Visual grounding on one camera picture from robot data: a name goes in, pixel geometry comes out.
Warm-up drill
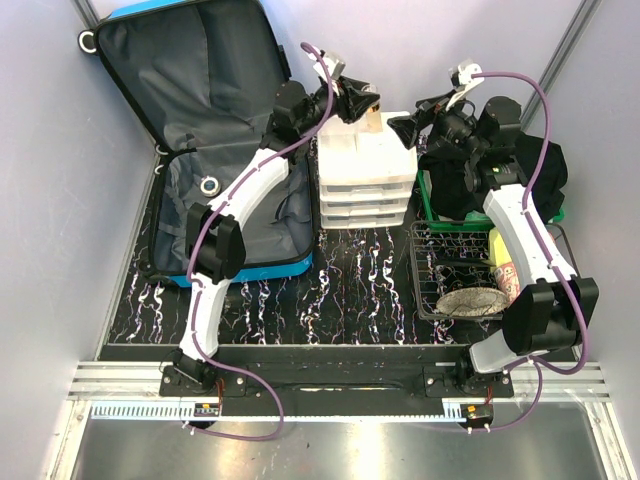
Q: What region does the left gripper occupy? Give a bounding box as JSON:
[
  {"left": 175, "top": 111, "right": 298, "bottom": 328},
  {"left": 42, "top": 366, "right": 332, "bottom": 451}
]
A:
[{"left": 296, "top": 75, "right": 377, "bottom": 136}]

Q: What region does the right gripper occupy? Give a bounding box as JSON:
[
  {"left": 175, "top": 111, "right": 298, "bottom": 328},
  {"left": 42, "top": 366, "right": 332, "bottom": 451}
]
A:
[{"left": 387, "top": 89, "right": 486, "bottom": 159}]

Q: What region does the white plastic drawer unit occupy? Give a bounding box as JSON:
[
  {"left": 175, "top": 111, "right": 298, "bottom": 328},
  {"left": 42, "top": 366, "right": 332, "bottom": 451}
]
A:
[{"left": 317, "top": 111, "right": 418, "bottom": 230}]

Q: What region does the green plastic tray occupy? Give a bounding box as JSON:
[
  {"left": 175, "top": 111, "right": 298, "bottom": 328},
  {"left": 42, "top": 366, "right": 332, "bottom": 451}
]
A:
[{"left": 417, "top": 169, "right": 566, "bottom": 234}]

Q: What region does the large black garment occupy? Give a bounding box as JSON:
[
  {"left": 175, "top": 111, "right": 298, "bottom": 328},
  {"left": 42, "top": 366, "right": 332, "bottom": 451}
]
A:
[{"left": 419, "top": 130, "right": 569, "bottom": 224}]

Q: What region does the blue fish-print suitcase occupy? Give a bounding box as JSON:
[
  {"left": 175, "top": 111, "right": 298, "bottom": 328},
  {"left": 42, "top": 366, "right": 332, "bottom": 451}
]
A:
[{"left": 78, "top": 1, "right": 290, "bottom": 287}]

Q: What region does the small dark bottle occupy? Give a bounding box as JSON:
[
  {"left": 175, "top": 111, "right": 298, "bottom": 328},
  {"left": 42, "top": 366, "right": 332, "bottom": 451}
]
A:
[{"left": 362, "top": 100, "right": 383, "bottom": 134}]

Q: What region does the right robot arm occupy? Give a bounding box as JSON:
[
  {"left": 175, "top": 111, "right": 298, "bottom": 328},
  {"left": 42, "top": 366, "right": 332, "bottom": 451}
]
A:
[{"left": 387, "top": 94, "right": 599, "bottom": 397}]

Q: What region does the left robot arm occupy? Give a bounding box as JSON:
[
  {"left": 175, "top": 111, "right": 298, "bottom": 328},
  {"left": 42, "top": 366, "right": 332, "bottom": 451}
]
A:
[{"left": 172, "top": 76, "right": 380, "bottom": 396}]

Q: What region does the yellow faceted cup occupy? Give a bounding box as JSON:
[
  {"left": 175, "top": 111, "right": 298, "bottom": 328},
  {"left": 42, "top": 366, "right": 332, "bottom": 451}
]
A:
[{"left": 488, "top": 228, "right": 512, "bottom": 270}]

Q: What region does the pink patterned cup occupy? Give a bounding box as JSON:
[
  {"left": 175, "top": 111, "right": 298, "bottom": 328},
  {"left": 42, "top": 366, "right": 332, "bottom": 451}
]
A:
[{"left": 494, "top": 262, "right": 520, "bottom": 303}]

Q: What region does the speckled grey plate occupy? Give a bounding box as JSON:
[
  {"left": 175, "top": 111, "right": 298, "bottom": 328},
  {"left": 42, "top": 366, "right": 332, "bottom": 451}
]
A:
[{"left": 436, "top": 287, "right": 509, "bottom": 317}]

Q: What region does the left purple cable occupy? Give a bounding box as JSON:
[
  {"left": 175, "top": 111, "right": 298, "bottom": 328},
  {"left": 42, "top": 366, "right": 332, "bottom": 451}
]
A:
[{"left": 185, "top": 42, "right": 346, "bottom": 441}]

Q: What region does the purple cable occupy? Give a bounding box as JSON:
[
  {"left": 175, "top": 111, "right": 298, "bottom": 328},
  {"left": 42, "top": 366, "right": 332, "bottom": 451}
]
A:
[
  {"left": 185, "top": 42, "right": 346, "bottom": 441},
  {"left": 414, "top": 71, "right": 589, "bottom": 434}
]

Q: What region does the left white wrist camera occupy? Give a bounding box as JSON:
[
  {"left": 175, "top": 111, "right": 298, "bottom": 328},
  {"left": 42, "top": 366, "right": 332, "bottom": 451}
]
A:
[{"left": 308, "top": 46, "right": 346, "bottom": 82}]

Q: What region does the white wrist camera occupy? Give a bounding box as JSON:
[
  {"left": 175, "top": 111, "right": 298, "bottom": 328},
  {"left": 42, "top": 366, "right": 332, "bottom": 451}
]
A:
[
  {"left": 308, "top": 46, "right": 346, "bottom": 82},
  {"left": 446, "top": 59, "right": 484, "bottom": 111}
]

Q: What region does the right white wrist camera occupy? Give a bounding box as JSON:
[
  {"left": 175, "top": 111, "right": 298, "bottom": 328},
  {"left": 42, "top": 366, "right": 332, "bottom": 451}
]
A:
[{"left": 446, "top": 59, "right": 484, "bottom": 111}]

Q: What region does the black wire basket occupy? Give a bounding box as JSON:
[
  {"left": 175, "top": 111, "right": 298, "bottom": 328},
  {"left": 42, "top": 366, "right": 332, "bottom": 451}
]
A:
[{"left": 409, "top": 219, "right": 592, "bottom": 322}]

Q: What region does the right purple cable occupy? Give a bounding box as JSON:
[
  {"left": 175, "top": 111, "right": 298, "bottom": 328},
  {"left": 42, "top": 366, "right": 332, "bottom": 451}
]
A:
[{"left": 414, "top": 71, "right": 589, "bottom": 434}]

